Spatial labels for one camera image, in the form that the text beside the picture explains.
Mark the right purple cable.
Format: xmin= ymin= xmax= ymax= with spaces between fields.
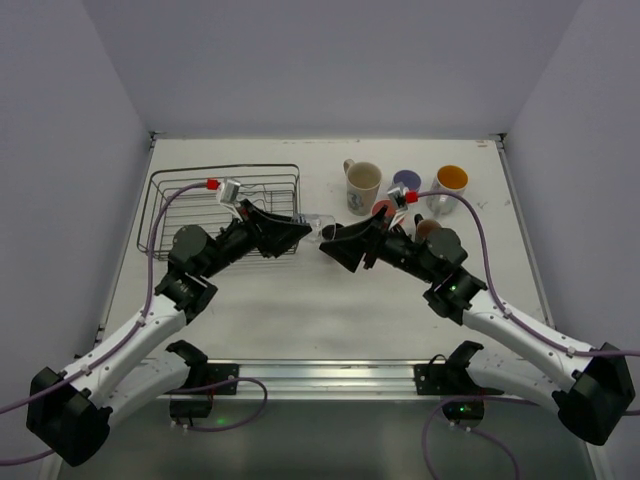
xmin=417 ymin=191 xmax=640 ymax=419

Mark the lilac plastic cup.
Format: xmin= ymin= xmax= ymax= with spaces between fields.
xmin=393 ymin=169 xmax=422 ymax=191

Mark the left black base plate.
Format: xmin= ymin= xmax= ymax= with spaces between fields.
xmin=195 ymin=363 xmax=240 ymax=396

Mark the white patterned mug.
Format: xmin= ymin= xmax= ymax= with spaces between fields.
xmin=426 ymin=165 xmax=469 ymax=216

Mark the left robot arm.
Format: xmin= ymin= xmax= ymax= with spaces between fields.
xmin=26 ymin=200 xmax=312 ymax=467

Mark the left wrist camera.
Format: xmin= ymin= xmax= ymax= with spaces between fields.
xmin=205 ymin=177 xmax=242 ymax=214

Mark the small clear glass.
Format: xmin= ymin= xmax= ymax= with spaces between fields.
xmin=298 ymin=213 xmax=337 ymax=243

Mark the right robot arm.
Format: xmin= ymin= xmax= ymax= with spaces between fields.
xmin=320 ymin=213 xmax=636 ymax=446

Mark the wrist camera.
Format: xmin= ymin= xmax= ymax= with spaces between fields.
xmin=205 ymin=177 xmax=242 ymax=214
xmin=387 ymin=183 xmax=420 ymax=228

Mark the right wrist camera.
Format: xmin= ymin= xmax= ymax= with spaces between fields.
xmin=387 ymin=183 xmax=420 ymax=228

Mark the dark brown mug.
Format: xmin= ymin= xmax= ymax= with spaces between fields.
xmin=414 ymin=214 xmax=441 ymax=241

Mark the pink plastic cup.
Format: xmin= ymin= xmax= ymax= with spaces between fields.
xmin=371 ymin=200 xmax=396 ymax=226

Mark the controller box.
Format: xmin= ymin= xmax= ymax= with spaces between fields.
xmin=441 ymin=400 xmax=485 ymax=429
xmin=169 ymin=399 xmax=213 ymax=421

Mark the right controller box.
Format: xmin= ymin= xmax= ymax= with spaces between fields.
xmin=441 ymin=400 xmax=485 ymax=429

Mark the aluminium mounting rail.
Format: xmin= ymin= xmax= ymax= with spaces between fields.
xmin=149 ymin=357 xmax=536 ymax=401

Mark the purple cable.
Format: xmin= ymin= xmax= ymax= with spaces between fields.
xmin=0 ymin=182 xmax=209 ymax=464
xmin=417 ymin=191 xmax=640 ymax=419

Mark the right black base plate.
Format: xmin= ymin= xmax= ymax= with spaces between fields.
xmin=413 ymin=340 xmax=484 ymax=396

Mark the cream floral mug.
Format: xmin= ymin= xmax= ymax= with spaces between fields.
xmin=343 ymin=159 xmax=382 ymax=216

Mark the left controller box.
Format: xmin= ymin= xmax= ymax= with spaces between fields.
xmin=169 ymin=399 xmax=213 ymax=421

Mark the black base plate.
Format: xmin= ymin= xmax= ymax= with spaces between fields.
xmin=195 ymin=363 xmax=240 ymax=396
xmin=413 ymin=340 xmax=484 ymax=396

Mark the black wire dish rack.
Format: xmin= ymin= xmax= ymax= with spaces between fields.
xmin=136 ymin=163 xmax=301 ymax=261

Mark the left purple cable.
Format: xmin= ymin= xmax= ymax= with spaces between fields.
xmin=0 ymin=182 xmax=209 ymax=464

